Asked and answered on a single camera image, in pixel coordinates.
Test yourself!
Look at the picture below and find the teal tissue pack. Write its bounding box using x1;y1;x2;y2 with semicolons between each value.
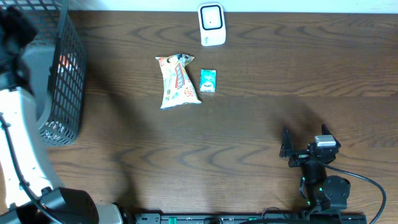
200;69;216;93

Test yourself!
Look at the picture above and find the yellow wet wipes pack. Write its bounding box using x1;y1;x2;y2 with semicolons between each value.
155;54;201;110

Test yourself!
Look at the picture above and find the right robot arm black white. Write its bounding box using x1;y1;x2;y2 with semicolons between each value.
279;125;351;212

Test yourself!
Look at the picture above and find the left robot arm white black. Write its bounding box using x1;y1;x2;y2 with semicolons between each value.
1;1;134;223

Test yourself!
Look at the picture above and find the black mesh plastic basket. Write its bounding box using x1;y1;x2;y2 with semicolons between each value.
1;0;87;146

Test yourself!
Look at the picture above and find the black cable right side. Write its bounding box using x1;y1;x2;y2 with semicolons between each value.
323;163;387;224

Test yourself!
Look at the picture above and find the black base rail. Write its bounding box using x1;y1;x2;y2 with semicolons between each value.
134;210;367;224

